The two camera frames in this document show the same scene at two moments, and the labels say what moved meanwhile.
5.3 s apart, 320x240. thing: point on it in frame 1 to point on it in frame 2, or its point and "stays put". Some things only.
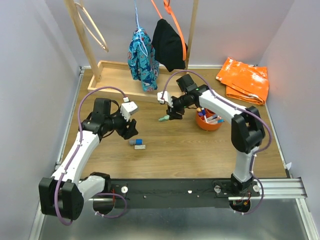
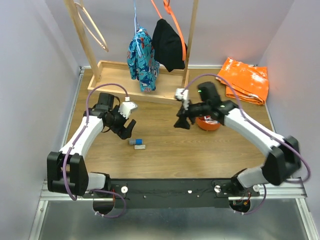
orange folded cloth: [245, 82] stays put
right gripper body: [179, 109] to [194, 110]
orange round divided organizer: [205, 126] stays put
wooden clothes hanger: [104, 47] stays put
